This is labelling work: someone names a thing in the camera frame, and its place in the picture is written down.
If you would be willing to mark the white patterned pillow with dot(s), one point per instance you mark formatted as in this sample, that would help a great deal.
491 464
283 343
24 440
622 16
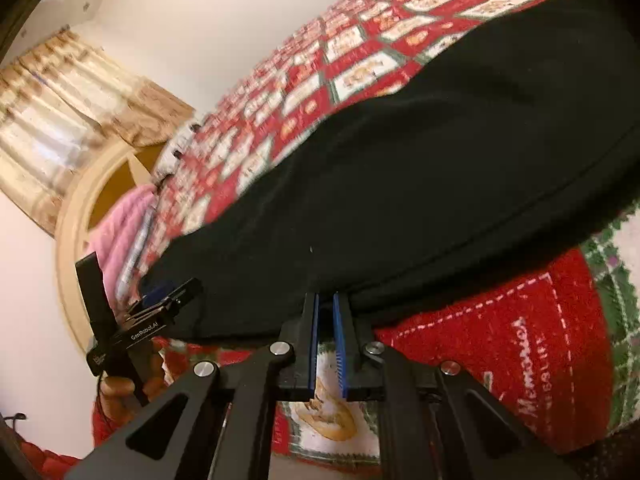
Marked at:
175 155

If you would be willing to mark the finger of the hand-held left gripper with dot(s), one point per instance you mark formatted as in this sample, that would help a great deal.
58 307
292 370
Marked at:
180 296

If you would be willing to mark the cream wooden headboard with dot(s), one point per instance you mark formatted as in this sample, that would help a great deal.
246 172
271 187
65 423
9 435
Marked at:
75 220

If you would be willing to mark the black pants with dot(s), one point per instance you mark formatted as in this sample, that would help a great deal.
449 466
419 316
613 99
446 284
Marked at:
400 185

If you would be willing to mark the folded pink blanket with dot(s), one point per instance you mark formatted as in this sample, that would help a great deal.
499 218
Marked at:
120 230

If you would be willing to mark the person's left forearm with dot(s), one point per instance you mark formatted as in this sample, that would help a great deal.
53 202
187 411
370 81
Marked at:
102 425

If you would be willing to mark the beige floral curtain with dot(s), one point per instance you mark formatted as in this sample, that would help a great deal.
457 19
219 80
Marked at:
50 125

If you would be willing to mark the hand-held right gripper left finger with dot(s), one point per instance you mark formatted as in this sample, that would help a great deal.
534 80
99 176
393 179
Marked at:
313 350

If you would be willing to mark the person's left hand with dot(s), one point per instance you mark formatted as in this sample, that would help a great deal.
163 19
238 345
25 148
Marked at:
117 385

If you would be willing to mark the grey patterned pillow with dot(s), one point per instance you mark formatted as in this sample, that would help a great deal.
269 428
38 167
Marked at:
137 255

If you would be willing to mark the red printed blanket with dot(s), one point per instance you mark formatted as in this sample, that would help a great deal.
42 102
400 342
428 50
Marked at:
350 45

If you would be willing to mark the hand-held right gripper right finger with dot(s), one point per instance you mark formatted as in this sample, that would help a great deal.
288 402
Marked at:
342 350

